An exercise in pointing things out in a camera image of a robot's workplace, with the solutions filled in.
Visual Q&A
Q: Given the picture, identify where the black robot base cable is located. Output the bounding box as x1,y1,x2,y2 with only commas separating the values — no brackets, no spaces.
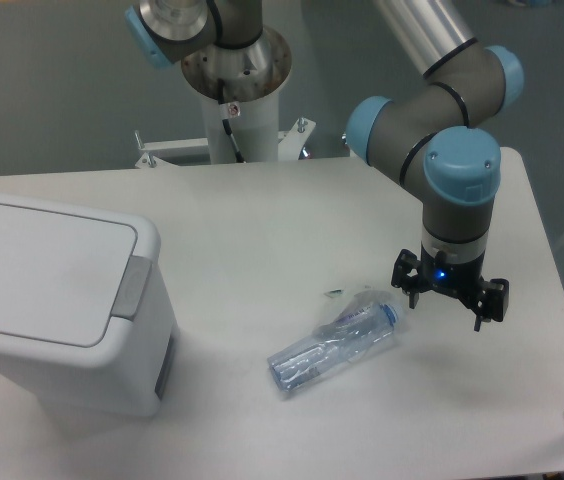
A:
216,77,247,164

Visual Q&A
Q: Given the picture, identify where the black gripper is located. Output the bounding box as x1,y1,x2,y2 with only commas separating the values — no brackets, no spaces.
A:
391,245,509,332

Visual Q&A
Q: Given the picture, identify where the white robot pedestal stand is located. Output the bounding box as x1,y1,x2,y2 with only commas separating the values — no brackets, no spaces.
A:
135,27,317,168

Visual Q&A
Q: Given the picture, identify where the white push-button trash can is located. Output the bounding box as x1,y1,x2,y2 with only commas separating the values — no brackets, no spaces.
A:
0,193,178,416

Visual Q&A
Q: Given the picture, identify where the crushed clear plastic bottle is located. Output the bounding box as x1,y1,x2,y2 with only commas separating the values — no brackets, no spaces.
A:
267,286,406,397

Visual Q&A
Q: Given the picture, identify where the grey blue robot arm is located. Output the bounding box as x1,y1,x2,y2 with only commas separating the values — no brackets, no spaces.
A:
125,1,524,324

